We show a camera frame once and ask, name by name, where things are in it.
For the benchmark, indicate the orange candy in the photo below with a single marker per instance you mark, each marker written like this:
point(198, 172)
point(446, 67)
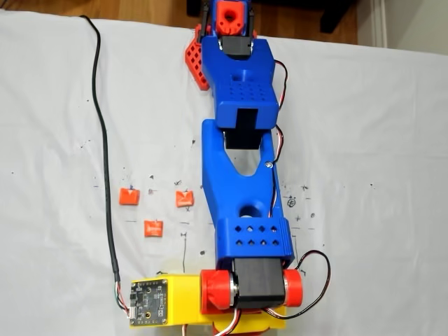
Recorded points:
point(153, 228)
point(184, 198)
point(129, 196)

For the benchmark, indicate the white plastic table cover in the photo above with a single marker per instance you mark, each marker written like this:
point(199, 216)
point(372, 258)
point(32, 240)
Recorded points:
point(350, 140)

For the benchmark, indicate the black wooden dresser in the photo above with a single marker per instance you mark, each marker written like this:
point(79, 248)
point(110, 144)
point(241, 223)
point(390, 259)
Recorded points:
point(332, 17)

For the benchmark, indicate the camera board in yellow mount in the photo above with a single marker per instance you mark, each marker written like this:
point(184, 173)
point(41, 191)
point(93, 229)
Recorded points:
point(148, 301)

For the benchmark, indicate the white wall baseboard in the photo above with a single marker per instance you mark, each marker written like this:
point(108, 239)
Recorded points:
point(379, 21)

